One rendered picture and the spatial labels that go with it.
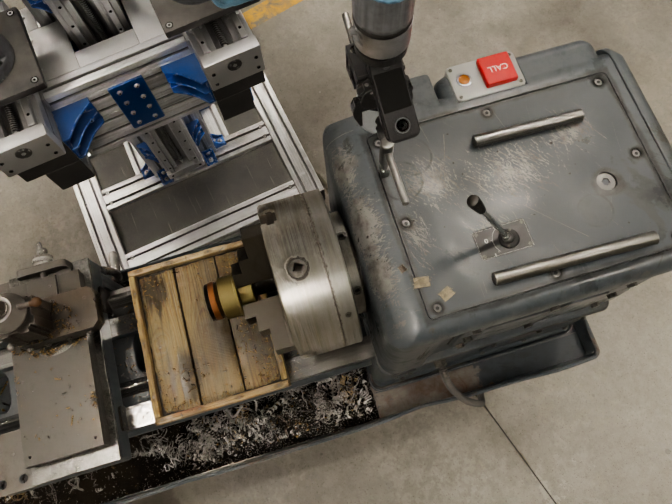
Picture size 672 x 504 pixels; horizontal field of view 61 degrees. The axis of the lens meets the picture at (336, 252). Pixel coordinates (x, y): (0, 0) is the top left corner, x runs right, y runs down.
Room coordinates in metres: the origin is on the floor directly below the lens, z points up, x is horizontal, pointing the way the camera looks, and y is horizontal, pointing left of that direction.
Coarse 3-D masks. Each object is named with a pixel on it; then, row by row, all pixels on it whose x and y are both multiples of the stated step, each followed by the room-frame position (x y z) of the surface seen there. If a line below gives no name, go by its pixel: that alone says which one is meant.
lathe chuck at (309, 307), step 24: (288, 216) 0.39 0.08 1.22; (264, 240) 0.34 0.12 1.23; (288, 240) 0.34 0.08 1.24; (312, 240) 0.33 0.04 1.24; (288, 264) 0.29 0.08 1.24; (312, 264) 0.29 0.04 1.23; (288, 288) 0.25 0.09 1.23; (312, 288) 0.25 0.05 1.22; (288, 312) 0.21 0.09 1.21; (312, 312) 0.21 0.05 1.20; (336, 312) 0.21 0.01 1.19; (312, 336) 0.18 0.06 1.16; (336, 336) 0.18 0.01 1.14
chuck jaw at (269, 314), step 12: (264, 300) 0.27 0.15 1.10; (276, 300) 0.26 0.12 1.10; (252, 312) 0.24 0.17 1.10; (264, 312) 0.24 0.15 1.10; (276, 312) 0.24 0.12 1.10; (264, 324) 0.22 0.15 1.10; (276, 324) 0.22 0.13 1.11; (276, 336) 0.19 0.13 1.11; (288, 336) 0.19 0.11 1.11; (276, 348) 0.17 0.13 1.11; (288, 348) 0.17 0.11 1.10
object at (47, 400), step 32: (32, 288) 0.38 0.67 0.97; (64, 288) 0.37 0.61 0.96; (32, 352) 0.24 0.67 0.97; (64, 352) 0.23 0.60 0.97; (32, 384) 0.17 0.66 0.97; (64, 384) 0.16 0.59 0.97; (96, 384) 0.16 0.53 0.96; (32, 416) 0.10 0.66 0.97; (64, 416) 0.10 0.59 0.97; (96, 416) 0.09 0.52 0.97; (32, 448) 0.04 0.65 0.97; (64, 448) 0.04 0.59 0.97
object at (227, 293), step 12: (228, 276) 0.32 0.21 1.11; (204, 288) 0.30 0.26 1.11; (216, 288) 0.30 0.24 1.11; (228, 288) 0.29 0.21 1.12; (240, 288) 0.29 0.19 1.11; (252, 288) 0.29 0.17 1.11; (216, 300) 0.27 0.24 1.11; (228, 300) 0.27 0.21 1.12; (240, 300) 0.27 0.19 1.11; (252, 300) 0.27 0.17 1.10; (216, 312) 0.25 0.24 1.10; (228, 312) 0.25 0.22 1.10; (240, 312) 0.25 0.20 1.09
